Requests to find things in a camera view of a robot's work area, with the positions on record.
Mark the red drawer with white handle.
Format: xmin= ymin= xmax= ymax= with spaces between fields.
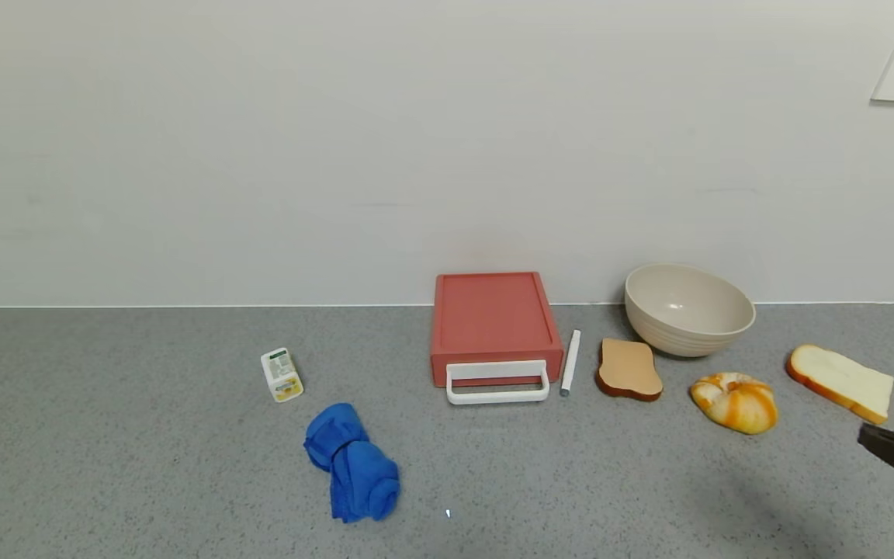
xmin=431 ymin=356 xmax=564 ymax=406

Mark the red drawer cabinet housing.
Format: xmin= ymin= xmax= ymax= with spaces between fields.
xmin=430 ymin=272 xmax=564 ymax=366

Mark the white marker pen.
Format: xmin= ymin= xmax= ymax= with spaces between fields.
xmin=560 ymin=329 xmax=582 ymax=398

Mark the small white yellow carton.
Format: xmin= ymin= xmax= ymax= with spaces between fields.
xmin=261 ymin=347 xmax=305 ymax=403

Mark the brown toast slice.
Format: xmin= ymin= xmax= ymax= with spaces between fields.
xmin=595 ymin=338 xmax=664 ymax=402

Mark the blue rolled towel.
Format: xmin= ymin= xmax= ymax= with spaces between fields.
xmin=303 ymin=402 xmax=401 ymax=523

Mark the beige ribbed bowl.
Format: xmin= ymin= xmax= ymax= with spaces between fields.
xmin=623 ymin=264 xmax=756 ymax=359

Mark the orange swirl bread bun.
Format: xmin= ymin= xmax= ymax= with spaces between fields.
xmin=689 ymin=372 xmax=778 ymax=435

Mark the white bread slice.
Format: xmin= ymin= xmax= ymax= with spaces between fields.
xmin=785 ymin=344 xmax=894 ymax=425

